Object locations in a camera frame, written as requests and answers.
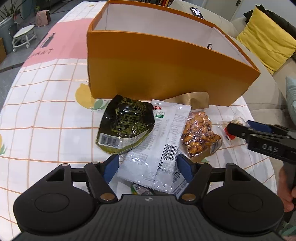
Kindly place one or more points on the orange cardboard box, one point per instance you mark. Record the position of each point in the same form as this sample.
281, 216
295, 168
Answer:
144, 51

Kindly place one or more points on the orange peanut snack bag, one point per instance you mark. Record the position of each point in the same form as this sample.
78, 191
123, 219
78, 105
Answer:
198, 139

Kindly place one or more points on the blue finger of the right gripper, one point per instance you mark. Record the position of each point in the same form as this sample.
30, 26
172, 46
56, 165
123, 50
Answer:
260, 127

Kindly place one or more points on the white round rolling stool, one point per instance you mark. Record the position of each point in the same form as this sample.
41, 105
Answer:
23, 37

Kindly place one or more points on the grey planter with plant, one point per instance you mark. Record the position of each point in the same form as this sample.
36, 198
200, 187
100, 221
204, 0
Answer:
7, 20

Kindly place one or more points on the checkered lemon tablecloth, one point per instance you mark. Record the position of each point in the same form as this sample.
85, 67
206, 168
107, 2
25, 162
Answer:
50, 116

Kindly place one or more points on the clear white-label snack packet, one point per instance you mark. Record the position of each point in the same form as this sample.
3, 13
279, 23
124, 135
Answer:
179, 184

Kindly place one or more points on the pink small heater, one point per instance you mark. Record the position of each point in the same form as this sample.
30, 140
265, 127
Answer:
43, 18

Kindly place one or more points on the person right hand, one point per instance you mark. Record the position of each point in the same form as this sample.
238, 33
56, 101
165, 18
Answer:
286, 195

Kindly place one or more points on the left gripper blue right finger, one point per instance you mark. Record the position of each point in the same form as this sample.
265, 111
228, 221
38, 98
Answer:
197, 176

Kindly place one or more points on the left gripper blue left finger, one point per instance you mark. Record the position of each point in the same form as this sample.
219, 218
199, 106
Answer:
98, 177

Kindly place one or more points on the striped teal blanket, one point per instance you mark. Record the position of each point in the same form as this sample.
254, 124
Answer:
287, 230

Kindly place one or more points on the beige sofa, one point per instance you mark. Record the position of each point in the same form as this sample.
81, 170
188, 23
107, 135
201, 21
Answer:
266, 98

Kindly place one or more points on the yellow cushion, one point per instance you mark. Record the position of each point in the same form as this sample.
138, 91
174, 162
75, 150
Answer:
267, 41

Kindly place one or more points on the dark green snack packet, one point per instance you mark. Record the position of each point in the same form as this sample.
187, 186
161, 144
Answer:
125, 124

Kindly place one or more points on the gold paper scrap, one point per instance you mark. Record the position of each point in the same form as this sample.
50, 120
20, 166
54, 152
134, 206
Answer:
197, 100

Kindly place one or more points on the white long snack packet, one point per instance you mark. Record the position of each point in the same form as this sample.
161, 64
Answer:
152, 163

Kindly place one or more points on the light blue cushion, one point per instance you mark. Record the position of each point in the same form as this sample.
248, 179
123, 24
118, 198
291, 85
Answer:
290, 85

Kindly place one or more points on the small clear wrapped pastry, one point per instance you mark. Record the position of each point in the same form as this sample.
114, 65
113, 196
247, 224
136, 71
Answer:
234, 127

